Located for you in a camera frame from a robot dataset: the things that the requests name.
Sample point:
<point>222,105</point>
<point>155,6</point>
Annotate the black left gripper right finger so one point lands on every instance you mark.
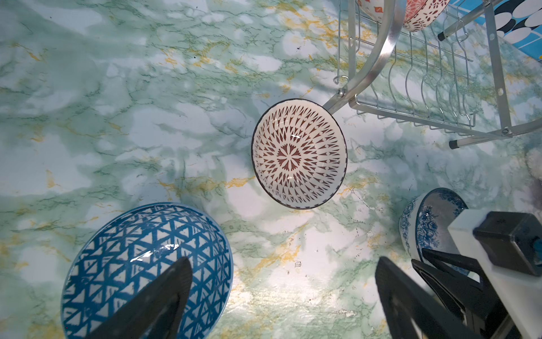
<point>407,305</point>

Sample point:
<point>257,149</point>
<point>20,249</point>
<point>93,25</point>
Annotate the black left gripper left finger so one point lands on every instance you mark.
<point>157,310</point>

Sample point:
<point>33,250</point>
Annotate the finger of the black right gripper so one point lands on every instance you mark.
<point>449,262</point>
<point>476,304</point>

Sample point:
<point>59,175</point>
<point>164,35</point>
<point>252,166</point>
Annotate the blue floral white bowl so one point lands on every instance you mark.
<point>425,221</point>

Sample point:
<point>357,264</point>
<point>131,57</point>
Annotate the red striped white bowl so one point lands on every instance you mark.
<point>426,15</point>

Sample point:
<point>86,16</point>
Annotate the green patterned white bowl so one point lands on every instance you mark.
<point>373,8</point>

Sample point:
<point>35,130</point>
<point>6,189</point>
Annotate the stainless steel dish rack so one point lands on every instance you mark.
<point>448,77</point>

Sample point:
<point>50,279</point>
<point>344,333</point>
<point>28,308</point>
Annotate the dark blue patterned bowl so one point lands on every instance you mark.
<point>132,250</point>

